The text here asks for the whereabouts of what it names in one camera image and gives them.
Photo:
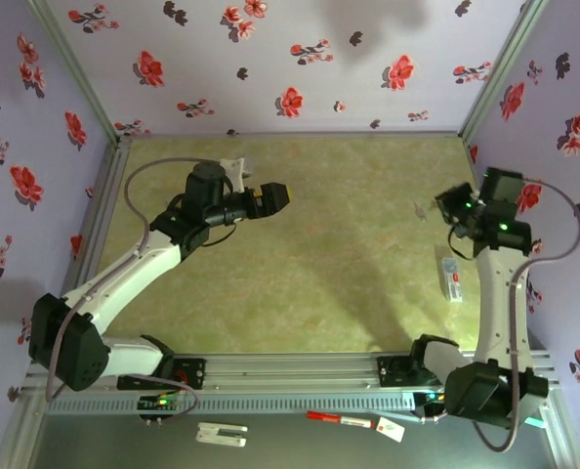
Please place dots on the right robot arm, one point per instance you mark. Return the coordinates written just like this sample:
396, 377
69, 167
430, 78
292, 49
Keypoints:
497, 303

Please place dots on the clear plastic package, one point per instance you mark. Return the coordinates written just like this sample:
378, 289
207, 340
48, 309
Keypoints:
452, 281

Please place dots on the small circuit board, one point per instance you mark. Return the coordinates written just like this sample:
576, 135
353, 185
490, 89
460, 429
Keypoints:
431, 396
160, 403

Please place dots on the red marker pen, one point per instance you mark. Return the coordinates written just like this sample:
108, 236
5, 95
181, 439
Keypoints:
326, 416

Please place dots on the white card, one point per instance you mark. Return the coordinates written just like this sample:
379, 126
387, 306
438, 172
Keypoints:
390, 430

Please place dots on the white plastic clip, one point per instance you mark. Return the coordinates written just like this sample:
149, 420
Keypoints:
221, 437

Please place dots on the aluminium side frame rail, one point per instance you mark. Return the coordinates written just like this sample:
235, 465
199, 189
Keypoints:
109, 195
563, 439

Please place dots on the aluminium frame post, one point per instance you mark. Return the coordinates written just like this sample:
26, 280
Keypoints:
75, 73
502, 63

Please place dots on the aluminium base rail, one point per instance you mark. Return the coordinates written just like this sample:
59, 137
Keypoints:
290, 373

